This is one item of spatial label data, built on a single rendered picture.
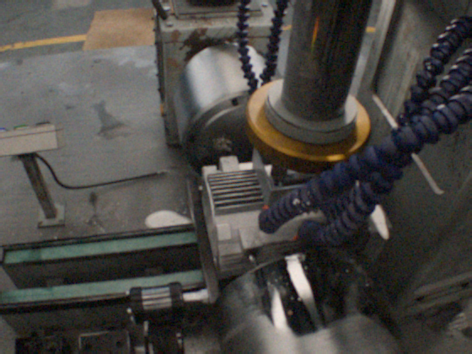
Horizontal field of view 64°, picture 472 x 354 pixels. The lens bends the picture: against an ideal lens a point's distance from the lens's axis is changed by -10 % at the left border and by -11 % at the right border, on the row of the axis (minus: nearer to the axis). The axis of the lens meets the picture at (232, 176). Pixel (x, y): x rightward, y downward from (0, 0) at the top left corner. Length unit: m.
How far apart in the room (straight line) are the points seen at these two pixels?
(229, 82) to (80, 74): 0.84
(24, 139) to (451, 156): 0.76
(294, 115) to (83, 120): 0.87
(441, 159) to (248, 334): 0.37
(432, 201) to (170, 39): 0.65
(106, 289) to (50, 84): 0.90
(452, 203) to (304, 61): 0.29
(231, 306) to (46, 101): 1.05
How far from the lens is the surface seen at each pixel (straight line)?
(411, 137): 0.30
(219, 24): 0.98
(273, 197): 0.62
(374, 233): 0.60
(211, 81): 0.80
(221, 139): 0.78
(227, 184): 0.66
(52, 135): 0.85
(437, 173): 0.66
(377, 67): 0.77
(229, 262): 0.66
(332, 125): 0.54
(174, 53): 0.99
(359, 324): 0.50
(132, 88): 1.40
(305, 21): 0.48
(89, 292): 0.79
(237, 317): 0.53
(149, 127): 1.23
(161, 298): 0.62
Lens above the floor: 1.60
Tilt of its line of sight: 47 degrees down
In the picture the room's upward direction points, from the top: 4 degrees clockwise
